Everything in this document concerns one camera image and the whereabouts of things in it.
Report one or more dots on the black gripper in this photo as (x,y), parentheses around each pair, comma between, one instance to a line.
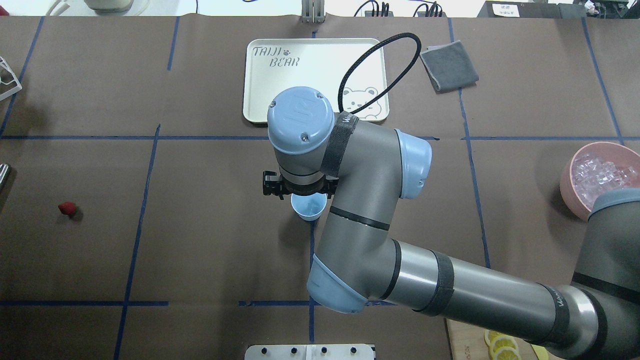
(272,184)

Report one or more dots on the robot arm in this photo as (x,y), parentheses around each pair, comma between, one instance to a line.
(371,248)

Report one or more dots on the light blue cup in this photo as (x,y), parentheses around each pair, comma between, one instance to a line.
(309,207)

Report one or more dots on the white cup rack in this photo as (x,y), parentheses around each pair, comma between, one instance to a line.
(9,82)

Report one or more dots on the pink bowl of ice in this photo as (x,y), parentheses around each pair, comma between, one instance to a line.
(595,169)

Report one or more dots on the cream bear tray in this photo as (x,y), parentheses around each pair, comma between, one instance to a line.
(276,64)

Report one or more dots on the red strawberry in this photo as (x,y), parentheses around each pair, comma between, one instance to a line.
(68,208)

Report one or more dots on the grey folded cloth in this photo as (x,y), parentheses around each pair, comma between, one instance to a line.
(449,66)

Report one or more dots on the cream toaster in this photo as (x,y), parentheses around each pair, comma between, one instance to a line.
(126,7)

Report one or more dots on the wooden cutting board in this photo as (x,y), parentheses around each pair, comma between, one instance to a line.
(467,343)

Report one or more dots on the steel muddler black tip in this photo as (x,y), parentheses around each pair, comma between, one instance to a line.
(5,170)

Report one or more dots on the lemon slices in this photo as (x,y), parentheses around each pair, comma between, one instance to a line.
(501,346)

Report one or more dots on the yellow plastic knife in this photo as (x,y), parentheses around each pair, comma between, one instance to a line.
(540,352)

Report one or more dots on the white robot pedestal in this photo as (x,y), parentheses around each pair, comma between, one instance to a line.
(339,351)

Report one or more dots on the aluminium frame post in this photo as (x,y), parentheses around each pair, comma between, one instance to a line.
(313,11)

